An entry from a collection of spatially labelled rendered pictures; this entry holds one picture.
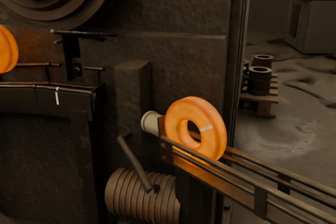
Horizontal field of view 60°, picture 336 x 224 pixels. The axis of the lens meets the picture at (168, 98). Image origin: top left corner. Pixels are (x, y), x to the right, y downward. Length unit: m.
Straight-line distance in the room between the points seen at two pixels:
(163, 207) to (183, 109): 0.27
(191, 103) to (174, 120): 0.07
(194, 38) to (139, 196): 0.45
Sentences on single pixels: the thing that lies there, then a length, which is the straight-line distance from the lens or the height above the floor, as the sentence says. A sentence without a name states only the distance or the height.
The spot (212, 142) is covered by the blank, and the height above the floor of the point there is 0.71.
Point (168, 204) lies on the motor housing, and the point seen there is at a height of 0.50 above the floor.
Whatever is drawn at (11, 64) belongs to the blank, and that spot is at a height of 0.78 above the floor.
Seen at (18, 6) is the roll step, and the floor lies 0.95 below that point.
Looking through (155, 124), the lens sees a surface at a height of 0.69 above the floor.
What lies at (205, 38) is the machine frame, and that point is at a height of 0.87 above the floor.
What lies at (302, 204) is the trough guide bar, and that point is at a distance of 0.49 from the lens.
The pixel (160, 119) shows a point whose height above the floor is 0.72.
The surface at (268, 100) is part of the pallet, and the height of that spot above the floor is 0.14.
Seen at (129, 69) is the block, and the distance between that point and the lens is 0.79.
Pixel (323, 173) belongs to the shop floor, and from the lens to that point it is 1.93.
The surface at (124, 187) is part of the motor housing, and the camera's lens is 0.80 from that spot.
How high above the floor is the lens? 1.01
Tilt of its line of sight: 22 degrees down
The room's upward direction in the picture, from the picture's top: straight up
